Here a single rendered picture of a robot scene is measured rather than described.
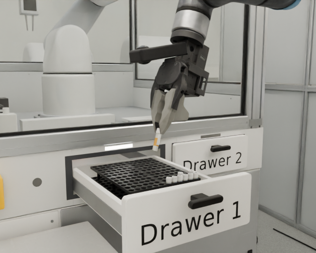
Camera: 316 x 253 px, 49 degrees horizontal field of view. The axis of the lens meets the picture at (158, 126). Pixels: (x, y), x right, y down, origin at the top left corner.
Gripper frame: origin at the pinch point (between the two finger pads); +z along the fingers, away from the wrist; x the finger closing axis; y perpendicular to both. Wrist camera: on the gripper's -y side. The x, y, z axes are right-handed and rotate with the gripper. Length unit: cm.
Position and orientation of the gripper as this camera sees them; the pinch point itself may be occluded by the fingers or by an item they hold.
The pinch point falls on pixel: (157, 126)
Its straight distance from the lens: 69.7
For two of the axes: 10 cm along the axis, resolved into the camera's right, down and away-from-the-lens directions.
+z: -2.4, 9.6, -1.4
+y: 7.5, 2.7, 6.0
